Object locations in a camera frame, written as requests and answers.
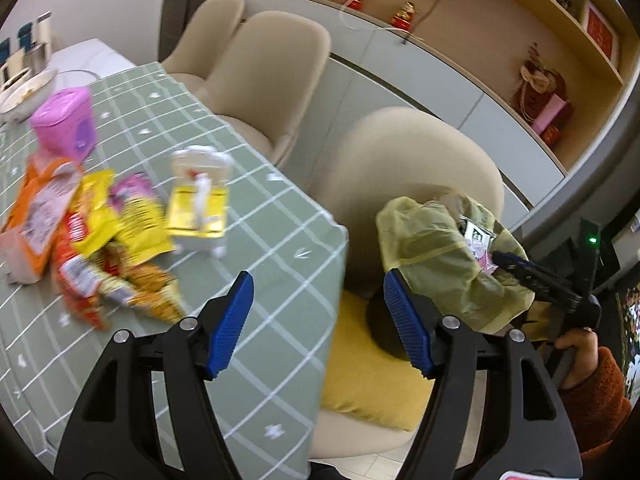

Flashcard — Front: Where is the white bottle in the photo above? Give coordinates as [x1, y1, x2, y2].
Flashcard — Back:
[35, 10, 53, 46]

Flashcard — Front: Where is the beige chair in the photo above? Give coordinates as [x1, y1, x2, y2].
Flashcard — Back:
[160, 0, 246, 78]
[192, 10, 332, 168]
[307, 106, 506, 463]

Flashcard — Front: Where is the large patterned bowl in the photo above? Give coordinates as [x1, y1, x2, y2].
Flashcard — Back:
[0, 67, 60, 116]

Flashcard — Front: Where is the yellow white toy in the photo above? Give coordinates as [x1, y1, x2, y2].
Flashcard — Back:
[165, 145, 235, 260]

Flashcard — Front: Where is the flower decoration with beads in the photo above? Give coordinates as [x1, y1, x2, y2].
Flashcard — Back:
[515, 45, 568, 126]

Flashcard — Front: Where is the pink toy box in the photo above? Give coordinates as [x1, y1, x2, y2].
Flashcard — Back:
[30, 86, 97, 163]

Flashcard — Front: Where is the dark printed packet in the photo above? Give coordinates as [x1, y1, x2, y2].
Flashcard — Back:
[457, 215, 501, 273]

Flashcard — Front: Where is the yellow plastic bin bag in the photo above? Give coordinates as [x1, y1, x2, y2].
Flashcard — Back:
[375, 195, 536, 333]

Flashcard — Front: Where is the red framed picture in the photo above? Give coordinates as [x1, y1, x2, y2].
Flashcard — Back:
[580, 0, 621, 68]

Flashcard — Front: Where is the pink yellow snack packet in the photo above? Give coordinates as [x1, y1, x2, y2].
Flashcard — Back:
[110, 172, 173, 263]

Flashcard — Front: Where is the red snack packet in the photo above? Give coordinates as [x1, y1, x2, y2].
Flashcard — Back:
[52, 210, 113, 331]

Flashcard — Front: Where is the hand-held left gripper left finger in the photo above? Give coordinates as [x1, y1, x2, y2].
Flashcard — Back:
[54, 270, 255, 480]

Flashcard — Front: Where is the pink gift box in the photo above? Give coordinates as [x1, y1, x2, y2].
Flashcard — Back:
[531, 97, 571, 136]

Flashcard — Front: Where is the black waste bin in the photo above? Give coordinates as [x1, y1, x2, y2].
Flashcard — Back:
[365, 292, 416, 361]

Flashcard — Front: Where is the yellow seat cushion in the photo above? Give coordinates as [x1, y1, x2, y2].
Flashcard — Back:
[320, 290, 436, 433]

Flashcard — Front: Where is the person's right hand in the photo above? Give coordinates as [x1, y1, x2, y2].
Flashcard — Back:
[555, 331, 599, 390]

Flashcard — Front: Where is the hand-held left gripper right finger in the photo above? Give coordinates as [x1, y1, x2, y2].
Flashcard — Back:
[383, 268, 583, 480]

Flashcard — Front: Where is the person's right forearm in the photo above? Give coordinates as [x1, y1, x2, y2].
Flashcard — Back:
[557, 347, 632, 453]

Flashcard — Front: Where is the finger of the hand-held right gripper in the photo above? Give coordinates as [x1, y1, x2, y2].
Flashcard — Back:
[492, 251, 581, 308]

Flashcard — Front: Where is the steel cup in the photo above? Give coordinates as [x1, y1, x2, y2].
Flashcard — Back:
[27, 42, 53, 73]

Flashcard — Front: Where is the black cable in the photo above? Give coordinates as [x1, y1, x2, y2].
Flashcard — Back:
[400, 0, 446, 46]

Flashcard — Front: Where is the wooden wall shelf cabinet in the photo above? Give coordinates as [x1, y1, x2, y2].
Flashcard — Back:
[227, 0, 632, 211]

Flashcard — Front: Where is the orange pink snack packet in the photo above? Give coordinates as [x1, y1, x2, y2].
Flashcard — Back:
[0, 152, 83, 281]

